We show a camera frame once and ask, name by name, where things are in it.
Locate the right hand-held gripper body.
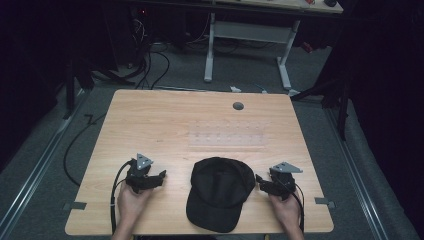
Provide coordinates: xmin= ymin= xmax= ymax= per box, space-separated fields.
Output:
xmin=259 ymin=161 xmax=304 ymax=202

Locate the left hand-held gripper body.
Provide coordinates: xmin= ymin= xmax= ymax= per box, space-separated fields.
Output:
xmin=125 ymin=153 xmax=162 ymax=194

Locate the black baseball cap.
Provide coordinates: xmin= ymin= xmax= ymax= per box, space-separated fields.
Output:
xmin=185 ymin=156 xmax=257 ymax=234

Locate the person's right hand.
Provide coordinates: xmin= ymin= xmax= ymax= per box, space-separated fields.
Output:
xmin=268 ymin=189 xmax=303 ymax=234

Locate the person's left hand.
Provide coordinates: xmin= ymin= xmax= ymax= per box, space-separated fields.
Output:
xmin=117 ymin=181 xmax=155 ymax=231

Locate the grey tape patch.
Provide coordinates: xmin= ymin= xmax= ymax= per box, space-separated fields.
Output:
xmin=63 ymin=201 xmax=88 ymax=212
xmin=314 ymin=196 xmax=336 ymax=210

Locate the clear plastic tray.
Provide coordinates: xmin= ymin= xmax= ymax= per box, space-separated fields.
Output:
xmin=188 ymin=120 xmax=268 ymax=148

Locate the black tripod stand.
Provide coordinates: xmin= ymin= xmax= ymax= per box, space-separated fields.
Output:
xmin=290 ymin=59 xmax=354 ymax=141
xmin=61 ymin=56 xmax=98 ymax=120

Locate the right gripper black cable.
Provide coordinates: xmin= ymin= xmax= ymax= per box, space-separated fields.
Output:
xmin=271 ymin=173 xmax=306 ymax=234

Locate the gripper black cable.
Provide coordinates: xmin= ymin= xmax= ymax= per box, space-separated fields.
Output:
xmin=110 ymin=159 xmax=134 ymax=234
xmin=271 ymin=173 xmax=306 ymax=234

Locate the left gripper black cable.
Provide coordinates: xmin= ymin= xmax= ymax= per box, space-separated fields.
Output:
xmin=110 ymin=159 xmax=134 ymax=234

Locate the black floor cable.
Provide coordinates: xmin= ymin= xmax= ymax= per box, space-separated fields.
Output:
xmin=63 ymin=113 xmax=108 ymax=188

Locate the metal floor rail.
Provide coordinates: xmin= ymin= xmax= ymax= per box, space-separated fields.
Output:
xmin=325 ymin=108 xmax=390 ymax=240
xmin=0 ymin=89 xmax=88 ymax=238

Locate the bundle of black cables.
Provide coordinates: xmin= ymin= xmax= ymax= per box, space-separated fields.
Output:
xmin=93 ymin=9 xmax=171 ymax=90

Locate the white metal desk frame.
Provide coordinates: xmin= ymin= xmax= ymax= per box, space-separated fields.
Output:
xmin=203 ymin=13 xmax=301 ymax=97

